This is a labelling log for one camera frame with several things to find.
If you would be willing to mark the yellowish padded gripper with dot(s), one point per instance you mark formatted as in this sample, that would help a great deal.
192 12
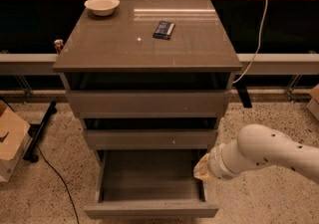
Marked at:
214 164

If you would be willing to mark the grey bottom drawer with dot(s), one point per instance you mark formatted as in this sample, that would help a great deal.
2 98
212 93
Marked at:
150 184

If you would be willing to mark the grey drawer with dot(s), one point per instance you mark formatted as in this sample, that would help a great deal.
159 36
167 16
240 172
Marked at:
150 184
150 133
149 95

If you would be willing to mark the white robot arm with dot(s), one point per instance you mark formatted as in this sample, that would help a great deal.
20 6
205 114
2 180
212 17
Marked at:
258 146

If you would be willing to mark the grey top drawer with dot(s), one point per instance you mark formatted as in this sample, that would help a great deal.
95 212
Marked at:
149 95

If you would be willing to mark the grey middle drawer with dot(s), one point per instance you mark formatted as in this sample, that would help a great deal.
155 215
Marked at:
150 133

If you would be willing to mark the grey drawer cabinet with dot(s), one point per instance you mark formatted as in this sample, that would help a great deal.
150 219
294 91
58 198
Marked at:
123 42

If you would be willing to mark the black stand leg right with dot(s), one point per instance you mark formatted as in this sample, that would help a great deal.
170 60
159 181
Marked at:
244 96

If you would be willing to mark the black stand leg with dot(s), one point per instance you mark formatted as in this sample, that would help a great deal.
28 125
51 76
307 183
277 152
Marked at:
36 131
244 96

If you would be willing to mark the cardboard box right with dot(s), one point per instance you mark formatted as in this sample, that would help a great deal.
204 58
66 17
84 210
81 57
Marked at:
313 105

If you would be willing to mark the cardboard box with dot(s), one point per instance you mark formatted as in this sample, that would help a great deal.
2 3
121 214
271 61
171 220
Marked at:
13 140
313 105

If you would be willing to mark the dark blue snack packet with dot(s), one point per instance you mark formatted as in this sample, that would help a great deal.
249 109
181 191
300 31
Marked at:
164 30

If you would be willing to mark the black stand leg left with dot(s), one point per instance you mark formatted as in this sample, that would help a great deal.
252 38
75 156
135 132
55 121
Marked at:
36 131

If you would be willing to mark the cardboard box left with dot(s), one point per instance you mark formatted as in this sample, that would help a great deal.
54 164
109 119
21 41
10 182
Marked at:
13 140

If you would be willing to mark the red soda can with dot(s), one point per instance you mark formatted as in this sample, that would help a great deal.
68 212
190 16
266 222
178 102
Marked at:
59 45

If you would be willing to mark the white paper bowl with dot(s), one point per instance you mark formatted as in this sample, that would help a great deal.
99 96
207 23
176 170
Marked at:
102 7

